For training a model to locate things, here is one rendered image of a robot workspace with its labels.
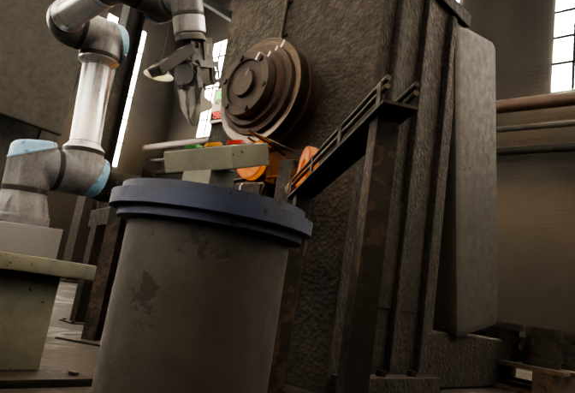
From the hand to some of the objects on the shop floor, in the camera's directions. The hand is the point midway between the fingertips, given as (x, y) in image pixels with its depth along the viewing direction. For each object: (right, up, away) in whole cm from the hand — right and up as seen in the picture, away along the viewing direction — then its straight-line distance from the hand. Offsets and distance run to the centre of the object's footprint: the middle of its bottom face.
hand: (191, 121), depth 130 cm
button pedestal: (-3, -64, -17) cm, 67 cm away
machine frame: (+24, -96, +111) cm, 149 cm away
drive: (+77, -116, +163) cm, 214 cm away
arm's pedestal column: (-55, -62, +9) cm, 83 cm away
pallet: (+140, -135, +206) cm, 283 cm away
